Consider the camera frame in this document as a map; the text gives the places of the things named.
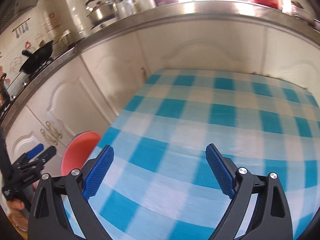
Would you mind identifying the orange plastic trash bin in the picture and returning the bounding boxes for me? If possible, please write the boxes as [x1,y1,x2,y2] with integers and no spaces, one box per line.
[60,131,102,176]

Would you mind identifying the white kitchen cabinets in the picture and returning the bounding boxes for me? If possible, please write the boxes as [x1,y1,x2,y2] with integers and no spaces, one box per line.
[7,20,319,169]

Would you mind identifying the person's left hand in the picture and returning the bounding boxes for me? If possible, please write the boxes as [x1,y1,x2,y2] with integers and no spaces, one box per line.
[7,183,37,211]

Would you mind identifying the black wok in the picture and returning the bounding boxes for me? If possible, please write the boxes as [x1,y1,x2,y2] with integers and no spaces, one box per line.
[20,40,53,75]

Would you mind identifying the blue white checkered tablecloth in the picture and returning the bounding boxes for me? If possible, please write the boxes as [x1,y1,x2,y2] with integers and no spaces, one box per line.
[89,69,319,239]

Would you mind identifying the steel kettle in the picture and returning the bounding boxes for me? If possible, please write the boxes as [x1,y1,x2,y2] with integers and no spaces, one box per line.
[85,0,116,26]

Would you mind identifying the white mug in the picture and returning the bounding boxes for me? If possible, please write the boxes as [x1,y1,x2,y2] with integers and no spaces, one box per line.
[138,0,157,11]

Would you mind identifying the steel countertop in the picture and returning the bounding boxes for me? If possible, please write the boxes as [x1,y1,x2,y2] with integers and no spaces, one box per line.
[1,0,319,132]

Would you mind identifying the left brass cabinet handle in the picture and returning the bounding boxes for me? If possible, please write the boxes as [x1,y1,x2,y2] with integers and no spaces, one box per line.
[40,129,58,146]

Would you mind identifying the right brass cabinet handle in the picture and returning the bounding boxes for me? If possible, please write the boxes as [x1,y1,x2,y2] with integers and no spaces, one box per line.
[46,121,62,139]

